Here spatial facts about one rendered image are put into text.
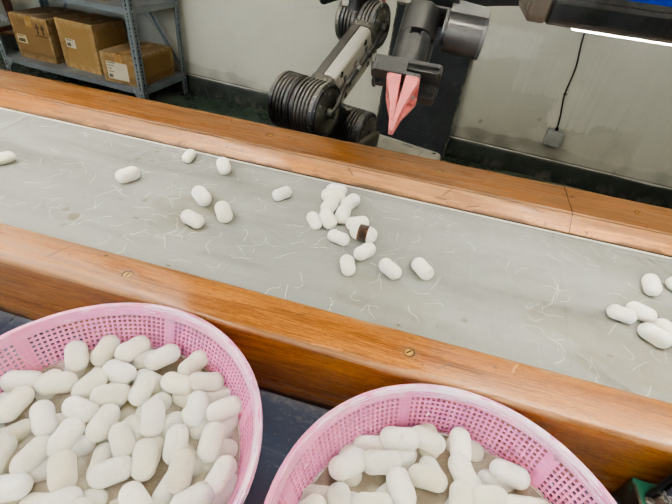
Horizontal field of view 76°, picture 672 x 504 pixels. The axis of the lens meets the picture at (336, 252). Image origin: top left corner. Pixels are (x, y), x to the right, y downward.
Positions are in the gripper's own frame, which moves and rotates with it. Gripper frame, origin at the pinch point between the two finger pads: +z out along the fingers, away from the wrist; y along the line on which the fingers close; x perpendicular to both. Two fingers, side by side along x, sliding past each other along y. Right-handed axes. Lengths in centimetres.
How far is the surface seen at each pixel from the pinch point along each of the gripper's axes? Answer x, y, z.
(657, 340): -6.3, 35.3, 21.8
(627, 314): -4.6, 32.7, 19.4
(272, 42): 165, -99, -126
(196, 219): -6.2, -20.7, 21.4
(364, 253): -4.9, 1.3, 20.0
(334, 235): -3.4, -3.2, 18.4
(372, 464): -20.4, 7.6, 39.7
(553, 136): 164, 69, -100
